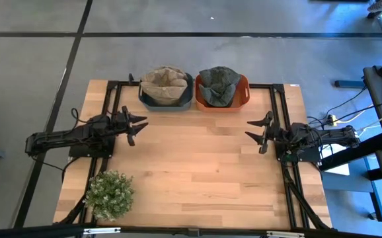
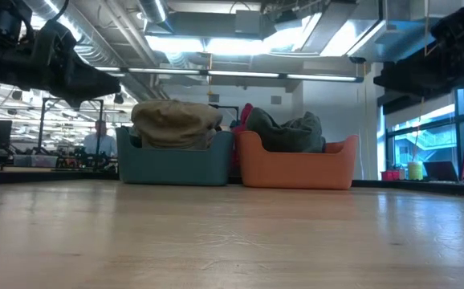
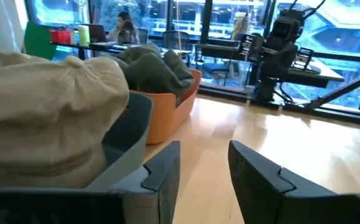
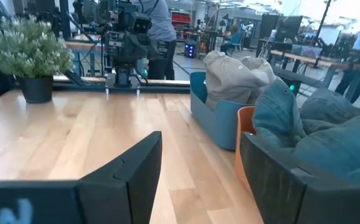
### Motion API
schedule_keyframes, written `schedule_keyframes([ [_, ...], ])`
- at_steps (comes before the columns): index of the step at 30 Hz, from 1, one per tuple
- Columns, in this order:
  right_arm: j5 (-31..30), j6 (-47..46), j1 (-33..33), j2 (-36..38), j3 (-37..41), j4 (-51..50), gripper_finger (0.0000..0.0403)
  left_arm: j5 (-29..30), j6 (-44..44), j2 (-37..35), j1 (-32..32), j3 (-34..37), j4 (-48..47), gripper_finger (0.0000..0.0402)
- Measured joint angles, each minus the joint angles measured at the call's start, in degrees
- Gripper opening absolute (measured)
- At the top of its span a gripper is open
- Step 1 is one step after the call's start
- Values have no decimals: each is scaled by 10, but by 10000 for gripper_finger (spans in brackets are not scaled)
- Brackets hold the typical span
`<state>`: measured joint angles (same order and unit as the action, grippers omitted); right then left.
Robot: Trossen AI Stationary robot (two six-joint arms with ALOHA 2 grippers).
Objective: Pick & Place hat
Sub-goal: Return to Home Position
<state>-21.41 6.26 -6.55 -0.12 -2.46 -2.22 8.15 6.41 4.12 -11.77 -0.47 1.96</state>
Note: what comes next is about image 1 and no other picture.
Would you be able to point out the yellow power plug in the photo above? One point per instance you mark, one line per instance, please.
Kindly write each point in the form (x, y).
(334, 119)

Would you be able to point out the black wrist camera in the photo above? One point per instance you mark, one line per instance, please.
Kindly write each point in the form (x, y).
(100, 121)
(298, 129)

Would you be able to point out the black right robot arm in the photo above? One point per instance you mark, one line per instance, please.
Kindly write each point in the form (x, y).
(336, 136)

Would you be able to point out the teal plastic bin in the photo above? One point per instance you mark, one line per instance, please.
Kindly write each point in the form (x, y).
(164, 108)

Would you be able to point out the black camera rig beam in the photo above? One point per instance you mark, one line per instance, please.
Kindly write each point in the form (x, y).
(177, 232)

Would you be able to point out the white box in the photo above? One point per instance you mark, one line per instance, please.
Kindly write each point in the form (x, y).
(338, 165)

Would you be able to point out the green artificial potted plant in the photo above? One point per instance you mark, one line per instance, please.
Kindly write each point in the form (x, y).
(110, 195)

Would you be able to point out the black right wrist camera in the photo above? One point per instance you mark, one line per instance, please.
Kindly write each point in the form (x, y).
(298, 129)

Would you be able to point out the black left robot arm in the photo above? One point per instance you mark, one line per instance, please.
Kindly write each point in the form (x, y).
(62, 136)

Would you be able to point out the silver metal bracket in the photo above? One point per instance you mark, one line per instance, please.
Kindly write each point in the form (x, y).
(101, 230)
(285, 234)

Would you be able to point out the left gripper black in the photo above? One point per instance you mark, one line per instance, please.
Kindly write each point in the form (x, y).
(123, 123)

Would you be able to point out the orange plastic bin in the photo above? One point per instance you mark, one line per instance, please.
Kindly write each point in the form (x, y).
(244, 96)

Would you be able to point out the blue floor bar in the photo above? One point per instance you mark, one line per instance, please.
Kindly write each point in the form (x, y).
(349, 84)

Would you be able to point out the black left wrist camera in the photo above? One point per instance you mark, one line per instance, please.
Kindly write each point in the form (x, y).
(100, 121)

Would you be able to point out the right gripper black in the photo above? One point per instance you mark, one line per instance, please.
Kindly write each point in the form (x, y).
(277, 134)

